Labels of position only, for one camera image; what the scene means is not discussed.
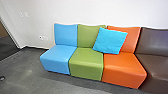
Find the green sofa seat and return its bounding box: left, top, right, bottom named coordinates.
left=68, top=23, right=107, bottom=82

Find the cyan square cushion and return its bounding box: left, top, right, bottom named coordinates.
left=92, top=27, right=129, bottom=56

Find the blue sofa seat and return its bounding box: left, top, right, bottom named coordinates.
left=39, top=22, right=80, bottom=76

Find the orange sofa seat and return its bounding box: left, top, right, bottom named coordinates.
left=100, top=25, right=148, bottom=90

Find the brown sofa seat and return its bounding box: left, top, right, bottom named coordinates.
left=134, top=26, right=168, bottom=94

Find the white wall switch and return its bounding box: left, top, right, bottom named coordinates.
left=18, top=11, right=30, bottom=18

